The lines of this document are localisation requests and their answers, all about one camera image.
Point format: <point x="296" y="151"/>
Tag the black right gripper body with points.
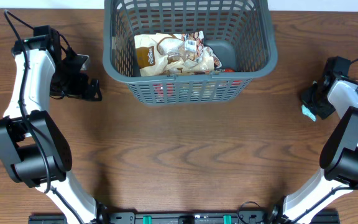
<point x="314" y="101"/>

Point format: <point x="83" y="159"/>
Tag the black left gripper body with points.
<point x="67" y="78"/>

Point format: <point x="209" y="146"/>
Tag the pale green wipes packet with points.
<point x="308" y="112"/>

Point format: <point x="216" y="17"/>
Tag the PanTree snack bag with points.
<point x="178" y="64"/>
<point x="212" y="60"/>
<point x="152" y="50"/>

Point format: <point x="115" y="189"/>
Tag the orange spaghetti packet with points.
<point x="159" y="88"/>

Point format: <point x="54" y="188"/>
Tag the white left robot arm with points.
<point x="32" y="148"/>

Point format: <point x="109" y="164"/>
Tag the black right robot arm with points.
<point x="338" y="172"/>

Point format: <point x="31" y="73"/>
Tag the grey plastic lattice basket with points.
<point x="240" y="33"/>

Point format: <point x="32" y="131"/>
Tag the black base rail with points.
<point x="256" y="216"/>

